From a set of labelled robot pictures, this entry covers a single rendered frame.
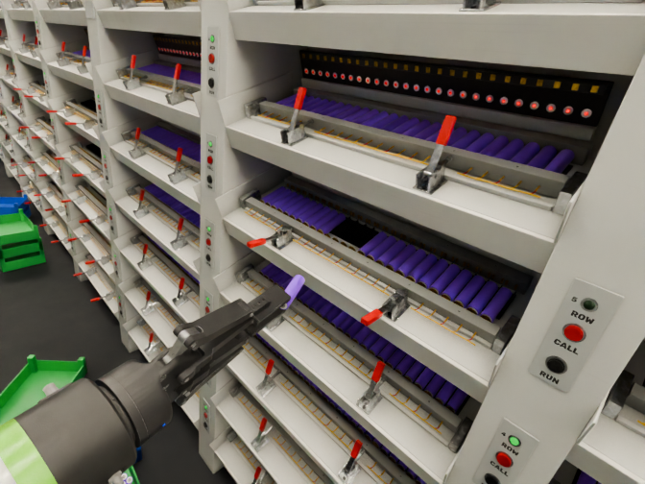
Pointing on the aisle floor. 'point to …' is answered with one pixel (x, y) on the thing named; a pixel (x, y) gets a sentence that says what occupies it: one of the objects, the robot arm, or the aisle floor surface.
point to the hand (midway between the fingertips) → (264, 309)
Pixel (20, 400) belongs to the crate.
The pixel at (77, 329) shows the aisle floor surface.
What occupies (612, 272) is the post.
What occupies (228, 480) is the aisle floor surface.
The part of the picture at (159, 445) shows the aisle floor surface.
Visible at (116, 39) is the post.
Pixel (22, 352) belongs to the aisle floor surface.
